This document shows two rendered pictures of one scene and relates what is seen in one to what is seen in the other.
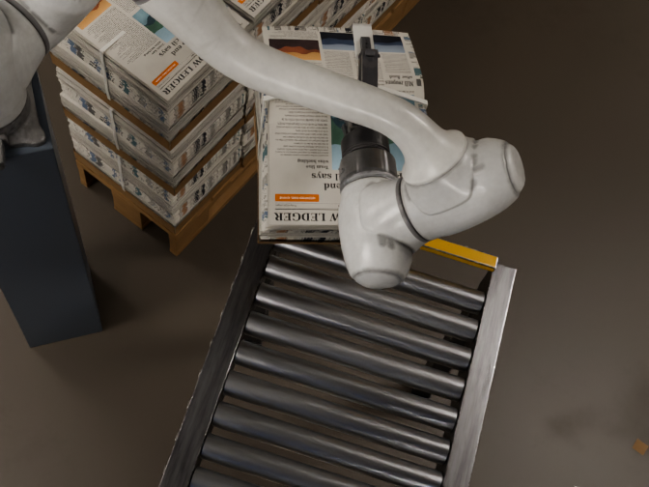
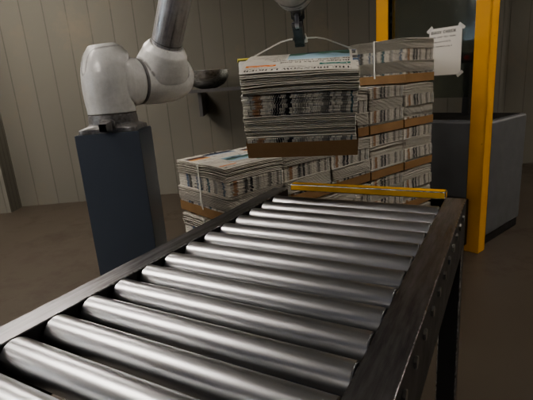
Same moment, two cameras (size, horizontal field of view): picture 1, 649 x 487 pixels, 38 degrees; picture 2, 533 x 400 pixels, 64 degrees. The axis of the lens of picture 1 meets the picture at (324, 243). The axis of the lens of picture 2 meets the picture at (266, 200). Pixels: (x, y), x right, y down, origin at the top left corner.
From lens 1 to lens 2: 1.55 m
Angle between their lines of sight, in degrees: 53
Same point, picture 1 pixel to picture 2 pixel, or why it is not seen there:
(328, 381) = (294, 232)
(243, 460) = (198, 260)
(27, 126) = (129, 123)
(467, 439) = (433, 253)
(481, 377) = (442, 229)
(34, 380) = not seen: outside the picture
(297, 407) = (262, 242)
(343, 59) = not seen: hidden behind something
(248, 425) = (213, 248)
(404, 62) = not seen: hidden behind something
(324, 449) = (278, 257)
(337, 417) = (297, 245)
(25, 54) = (133, 71)
